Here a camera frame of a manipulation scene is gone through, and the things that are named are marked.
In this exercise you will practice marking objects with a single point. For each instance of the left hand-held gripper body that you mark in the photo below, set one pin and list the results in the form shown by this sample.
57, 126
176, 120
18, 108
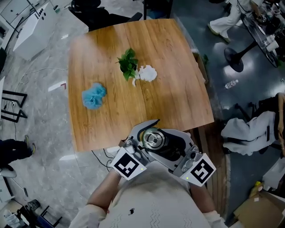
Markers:
128, 165

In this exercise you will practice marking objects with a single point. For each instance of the blue artificial flower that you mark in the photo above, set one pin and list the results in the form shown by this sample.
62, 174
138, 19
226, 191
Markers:
93, 96

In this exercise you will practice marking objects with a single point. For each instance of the black metal desk frame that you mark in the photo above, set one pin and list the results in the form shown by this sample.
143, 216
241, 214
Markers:
145, 10

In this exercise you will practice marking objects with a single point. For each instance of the white cups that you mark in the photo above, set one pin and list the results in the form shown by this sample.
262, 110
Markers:
271, 45

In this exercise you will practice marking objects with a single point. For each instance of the clear plastic water bottle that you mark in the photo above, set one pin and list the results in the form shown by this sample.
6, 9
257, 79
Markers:
231, 84

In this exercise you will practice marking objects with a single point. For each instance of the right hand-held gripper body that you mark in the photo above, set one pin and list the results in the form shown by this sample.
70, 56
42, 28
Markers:
201, 171

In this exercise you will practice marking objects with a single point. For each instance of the crumpled white tissue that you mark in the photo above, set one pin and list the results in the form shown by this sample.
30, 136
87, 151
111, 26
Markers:
148, 73

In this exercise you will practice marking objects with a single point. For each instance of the white cabinet box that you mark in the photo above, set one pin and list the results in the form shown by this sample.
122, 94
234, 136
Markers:
34, 31

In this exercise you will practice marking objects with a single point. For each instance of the small green potted plant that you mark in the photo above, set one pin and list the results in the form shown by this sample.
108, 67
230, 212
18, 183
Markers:
128, 63

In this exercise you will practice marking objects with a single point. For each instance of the metal jar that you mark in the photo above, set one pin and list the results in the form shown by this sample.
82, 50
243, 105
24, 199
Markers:
153, 128

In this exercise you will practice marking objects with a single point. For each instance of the metal jar lid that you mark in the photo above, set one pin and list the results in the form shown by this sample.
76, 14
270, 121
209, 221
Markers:
154, 139

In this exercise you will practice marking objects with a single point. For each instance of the person's right forearm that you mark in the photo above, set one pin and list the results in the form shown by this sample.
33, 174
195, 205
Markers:
202, 198

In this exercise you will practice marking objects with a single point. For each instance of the round black pedestal table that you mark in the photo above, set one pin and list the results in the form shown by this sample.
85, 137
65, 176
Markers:
251, 26

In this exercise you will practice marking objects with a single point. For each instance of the black swivel chair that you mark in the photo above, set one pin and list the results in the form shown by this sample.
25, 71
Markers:
265, 104

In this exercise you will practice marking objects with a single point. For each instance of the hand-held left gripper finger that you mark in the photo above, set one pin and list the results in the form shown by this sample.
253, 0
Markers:
150, 157
135, 131

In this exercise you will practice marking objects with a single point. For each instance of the person's left forearm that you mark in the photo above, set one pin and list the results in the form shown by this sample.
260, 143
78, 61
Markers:
102, 191

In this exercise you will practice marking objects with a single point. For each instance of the open cardboard box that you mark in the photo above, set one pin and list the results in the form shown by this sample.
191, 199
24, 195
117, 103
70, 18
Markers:
201, 66

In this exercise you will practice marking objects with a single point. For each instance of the black office chair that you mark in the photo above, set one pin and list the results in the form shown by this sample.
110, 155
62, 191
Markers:
93, 15

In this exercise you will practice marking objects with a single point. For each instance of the black metal stand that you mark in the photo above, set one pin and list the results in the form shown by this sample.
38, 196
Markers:
33, 203

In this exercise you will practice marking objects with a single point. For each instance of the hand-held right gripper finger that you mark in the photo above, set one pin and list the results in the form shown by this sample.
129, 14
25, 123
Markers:
184, 135
169, 163

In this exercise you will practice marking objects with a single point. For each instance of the person's cream knitted sweater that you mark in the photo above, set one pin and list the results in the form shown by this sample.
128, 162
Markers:
153, 198

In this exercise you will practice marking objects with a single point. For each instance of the white garment on chair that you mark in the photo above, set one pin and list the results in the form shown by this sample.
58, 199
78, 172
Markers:
249, 133

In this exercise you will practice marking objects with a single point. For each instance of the flattened brown cardboard boxes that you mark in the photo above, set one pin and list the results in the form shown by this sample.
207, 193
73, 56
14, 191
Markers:
260, 211

